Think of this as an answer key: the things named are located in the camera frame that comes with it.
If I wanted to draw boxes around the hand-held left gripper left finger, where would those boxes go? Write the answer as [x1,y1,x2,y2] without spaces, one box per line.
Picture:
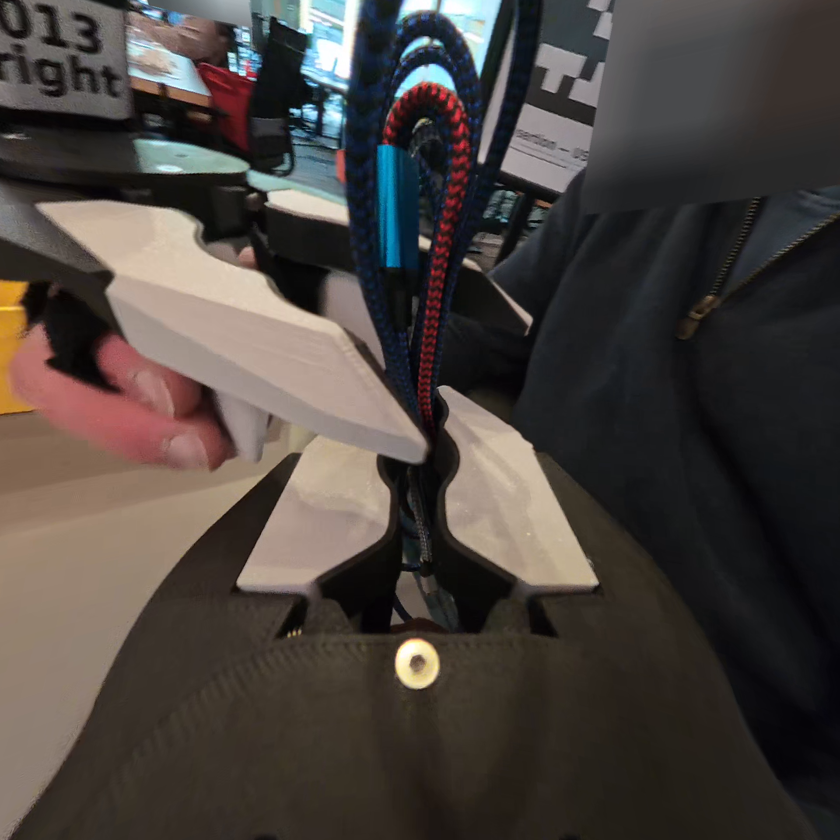
[237,434,401,598]

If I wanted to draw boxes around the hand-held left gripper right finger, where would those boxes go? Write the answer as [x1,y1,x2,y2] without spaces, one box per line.
[434,385,601,602]

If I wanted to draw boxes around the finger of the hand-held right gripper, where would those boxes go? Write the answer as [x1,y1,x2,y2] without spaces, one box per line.
[263,188,535,332]
[35,200,433,468]

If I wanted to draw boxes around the blue braided usb cable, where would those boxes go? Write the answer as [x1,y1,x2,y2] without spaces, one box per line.
[342,0,544,578]

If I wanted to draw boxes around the dark red braided cable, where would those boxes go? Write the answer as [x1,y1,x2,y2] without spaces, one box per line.
[381,82,473,427]

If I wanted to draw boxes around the yellow plastic bin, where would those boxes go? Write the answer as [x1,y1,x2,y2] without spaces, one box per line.
[0,279,36,417]

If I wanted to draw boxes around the person's right hand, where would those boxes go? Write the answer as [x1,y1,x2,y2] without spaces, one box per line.
[11,322,273,473]

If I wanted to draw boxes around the black chair with red jacket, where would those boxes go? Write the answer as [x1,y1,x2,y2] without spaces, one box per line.
[197,16,313,174]

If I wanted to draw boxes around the black white marker board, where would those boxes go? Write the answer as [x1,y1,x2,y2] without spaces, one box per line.
[497,0,618,200]

